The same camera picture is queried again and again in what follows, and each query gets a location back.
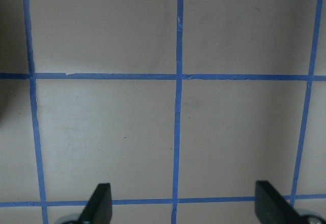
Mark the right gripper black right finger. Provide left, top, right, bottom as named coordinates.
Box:
left=255, top=181, right=303, bottom=224

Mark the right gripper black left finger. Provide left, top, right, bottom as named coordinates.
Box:
left=77, top=183, right=113, bottom=224

